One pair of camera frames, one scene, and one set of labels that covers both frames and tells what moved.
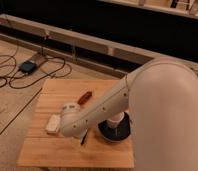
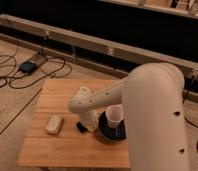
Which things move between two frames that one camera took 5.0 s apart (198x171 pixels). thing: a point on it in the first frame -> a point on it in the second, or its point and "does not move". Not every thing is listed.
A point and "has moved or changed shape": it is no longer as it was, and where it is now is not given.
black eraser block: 84,136 has moved or changed shape
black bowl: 115,133 does not move
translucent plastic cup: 116,120 does not move
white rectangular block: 53,124 does not move
